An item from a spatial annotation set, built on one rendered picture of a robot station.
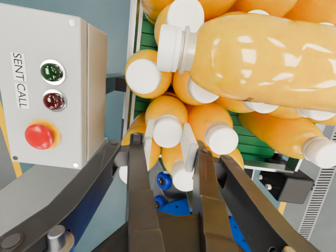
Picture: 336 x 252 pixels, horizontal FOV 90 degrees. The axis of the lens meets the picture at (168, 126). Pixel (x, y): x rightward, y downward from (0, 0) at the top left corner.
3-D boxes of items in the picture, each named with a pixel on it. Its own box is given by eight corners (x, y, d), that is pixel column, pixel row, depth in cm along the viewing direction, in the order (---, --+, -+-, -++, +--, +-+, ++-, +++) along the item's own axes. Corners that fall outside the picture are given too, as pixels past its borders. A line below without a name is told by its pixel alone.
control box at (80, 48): (53, 135, 34) (8, 163, 24) (46, 23, 27) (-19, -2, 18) (104, 142, 34) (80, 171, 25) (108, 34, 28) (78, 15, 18)
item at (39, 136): (31, 145, 23) (24, 148, 22) (28, 120, 22) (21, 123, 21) (58, 148, 24) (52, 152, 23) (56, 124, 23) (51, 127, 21)
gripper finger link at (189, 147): (191, 144, 15) (199, 145, 15) (184, 122, 22) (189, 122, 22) (185, 172, 16) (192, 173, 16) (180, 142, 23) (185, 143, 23)
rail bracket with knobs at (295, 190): (248, 175, 50) (269, 201, 40) (256, 153, 47) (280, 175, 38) (280, 179, 50) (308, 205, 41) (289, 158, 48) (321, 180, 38)
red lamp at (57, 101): (47, 107, 22) (40, 109, 21) (45, 90, 21) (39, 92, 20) (64, 110, 22) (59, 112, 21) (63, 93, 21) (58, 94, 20)
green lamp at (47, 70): (45, 80, 21) (38, 80, 20) (43, 61, 20) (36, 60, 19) (63, 83, 21) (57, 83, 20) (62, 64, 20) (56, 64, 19)
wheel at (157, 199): (160, 218, 43) (166, 215, 44) (163, 204, 41) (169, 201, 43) (150, 206, 46) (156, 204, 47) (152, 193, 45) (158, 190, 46)
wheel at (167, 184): (164, 194, 41) (171, 192, 42) (167, 179, 39) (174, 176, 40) (154, 184, 44) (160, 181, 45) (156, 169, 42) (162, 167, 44)
